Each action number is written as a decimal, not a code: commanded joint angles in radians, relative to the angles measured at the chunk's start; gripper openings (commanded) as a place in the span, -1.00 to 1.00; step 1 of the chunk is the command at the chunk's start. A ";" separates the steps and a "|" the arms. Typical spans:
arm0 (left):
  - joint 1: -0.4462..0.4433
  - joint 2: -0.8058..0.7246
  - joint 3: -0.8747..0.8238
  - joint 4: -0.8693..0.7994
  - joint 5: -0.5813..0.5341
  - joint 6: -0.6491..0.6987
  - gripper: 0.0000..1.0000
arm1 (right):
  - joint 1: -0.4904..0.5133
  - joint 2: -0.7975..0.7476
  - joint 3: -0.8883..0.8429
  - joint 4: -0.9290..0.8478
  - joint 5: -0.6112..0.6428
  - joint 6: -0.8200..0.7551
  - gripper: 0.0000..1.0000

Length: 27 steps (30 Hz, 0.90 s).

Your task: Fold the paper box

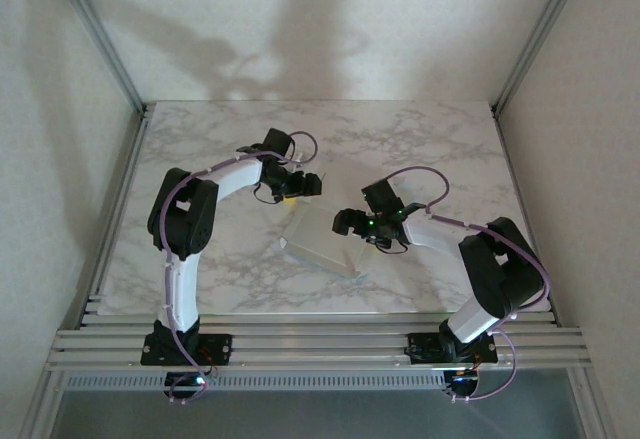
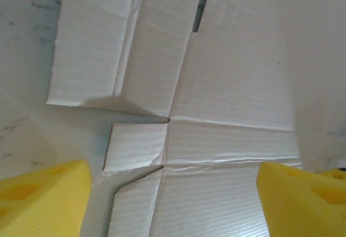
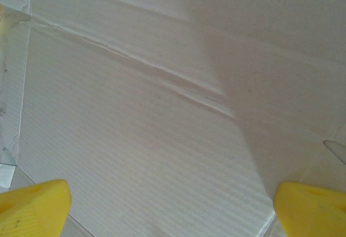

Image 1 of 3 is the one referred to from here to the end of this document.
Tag teal and white paper box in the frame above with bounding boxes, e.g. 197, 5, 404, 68
278, 155, 416, 281

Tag black control board with LED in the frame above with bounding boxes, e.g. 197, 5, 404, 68
442, 367, 482, 396
163, 371, 217, 394

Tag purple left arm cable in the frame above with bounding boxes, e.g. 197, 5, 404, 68
149, 130, 321, 405

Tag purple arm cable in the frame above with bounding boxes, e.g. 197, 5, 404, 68
387, 166, 554, 403
149, 130, 321, 405

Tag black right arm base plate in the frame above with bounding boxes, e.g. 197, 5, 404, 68
405, 332, 497, 365

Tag aluminium frame cross rails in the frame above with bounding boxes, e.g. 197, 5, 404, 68
46, 308, 595, 373

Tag aluminium side rail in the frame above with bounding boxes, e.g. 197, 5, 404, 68
74, 103, 154, 330
491, 103, 559, 330

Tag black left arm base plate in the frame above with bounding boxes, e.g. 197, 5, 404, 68
141, 332, 234, 366

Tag grey slotted cable duct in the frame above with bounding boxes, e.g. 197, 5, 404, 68
59, 371, 449, 391

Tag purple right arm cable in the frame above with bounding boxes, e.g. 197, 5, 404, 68
387, 166, 554, 403

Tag aluminium upright post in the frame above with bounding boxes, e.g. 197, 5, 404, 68
47, 0, 148, 114
491, 0, 591, 114

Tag aluminium frame leg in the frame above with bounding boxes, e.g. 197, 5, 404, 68
17, 371, 56, 439
568, 368, 619, 439

